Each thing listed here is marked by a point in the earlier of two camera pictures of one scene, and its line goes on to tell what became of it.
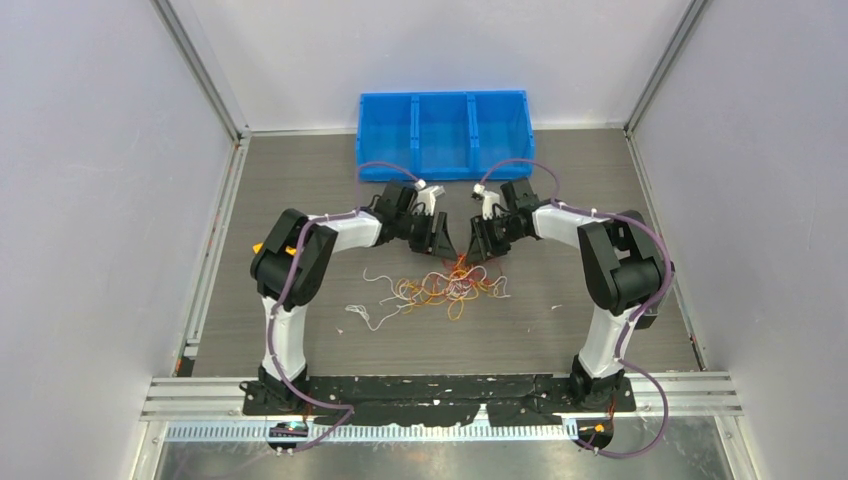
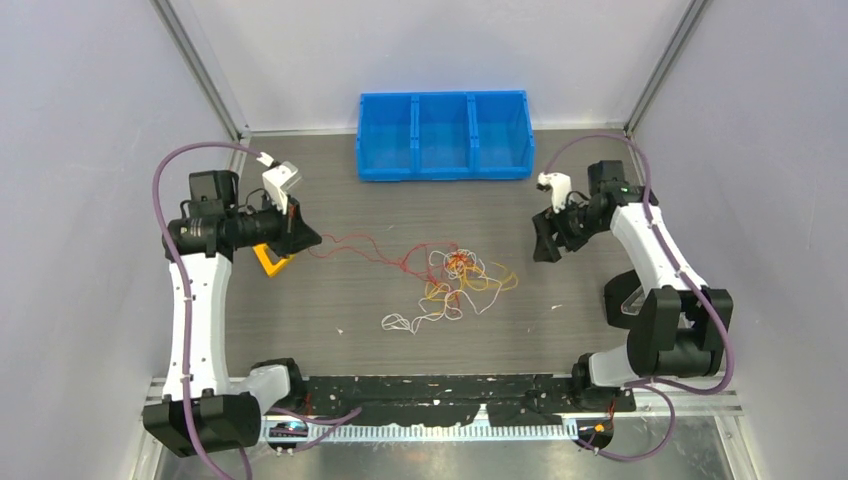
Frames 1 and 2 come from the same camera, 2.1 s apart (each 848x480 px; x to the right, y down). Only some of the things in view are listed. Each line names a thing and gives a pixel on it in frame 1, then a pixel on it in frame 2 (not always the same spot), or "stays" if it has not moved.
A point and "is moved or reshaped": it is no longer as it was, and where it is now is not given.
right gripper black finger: (479, 247) → (546, 248)
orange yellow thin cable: (457, 288) is moved or reshaped
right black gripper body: (497, 229) → (572, 225)
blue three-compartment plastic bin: (462, 136) stays
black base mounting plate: (438, 399) stays
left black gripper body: (420, 235) → (283, 229)
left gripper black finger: (442, 245) → (304, 235)
